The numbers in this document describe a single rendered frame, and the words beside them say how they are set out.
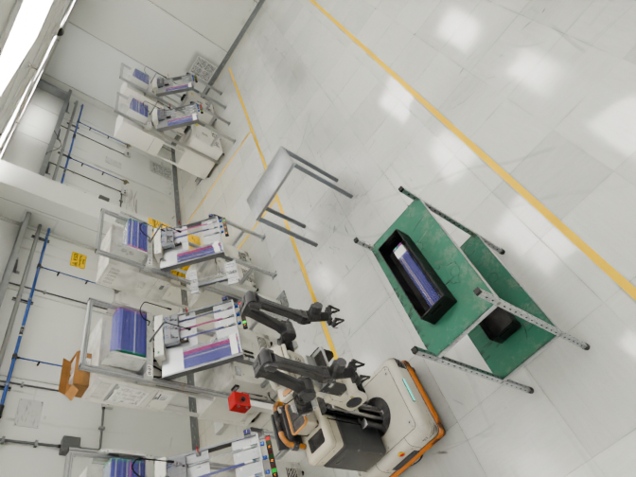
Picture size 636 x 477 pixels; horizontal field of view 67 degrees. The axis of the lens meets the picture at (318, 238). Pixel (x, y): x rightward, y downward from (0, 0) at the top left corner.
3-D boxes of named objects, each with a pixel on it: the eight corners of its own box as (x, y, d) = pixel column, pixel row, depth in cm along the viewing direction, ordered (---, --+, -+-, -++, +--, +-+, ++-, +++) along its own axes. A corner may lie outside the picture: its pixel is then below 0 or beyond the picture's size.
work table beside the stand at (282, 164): (353, 195, 504) (293, 162, 460) (316, 247, 523) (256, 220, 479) (337, 178, 540) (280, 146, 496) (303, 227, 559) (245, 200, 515)
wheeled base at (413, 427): (386, 490, 339) (361, 487, 325) (355, 413, 387) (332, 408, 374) (450, 433, 316) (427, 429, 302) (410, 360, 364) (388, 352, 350)
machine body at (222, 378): (273, 336, 525) (224, 322, 491) (286, 390, 473) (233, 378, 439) (240, 372, 549) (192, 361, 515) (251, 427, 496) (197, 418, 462)
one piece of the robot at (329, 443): (377, 476, 332) (281, 466, 286) (351, 409, 374) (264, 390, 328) (409, 449, 321) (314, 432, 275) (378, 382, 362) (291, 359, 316)
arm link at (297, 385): (245, 362, 238) (248, 378, 231) (263, 345, 235) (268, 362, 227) (304, 388, 265) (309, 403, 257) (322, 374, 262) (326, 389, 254)
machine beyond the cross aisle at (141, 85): (222, 89, 1001) (135, 36, 897) (227, 105, 939) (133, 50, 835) (190, 140, 1051) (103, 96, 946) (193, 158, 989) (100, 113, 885)
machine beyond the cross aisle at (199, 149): (231, 119, 893) (132, 62, 788) (237, 138, 831) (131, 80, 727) (194, 174, 942) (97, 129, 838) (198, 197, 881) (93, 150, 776)
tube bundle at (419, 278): (396, 253, 282) (392, 251, 281) (403, 243, 280) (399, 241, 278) (436, 312, 244) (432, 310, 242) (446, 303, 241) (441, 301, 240)
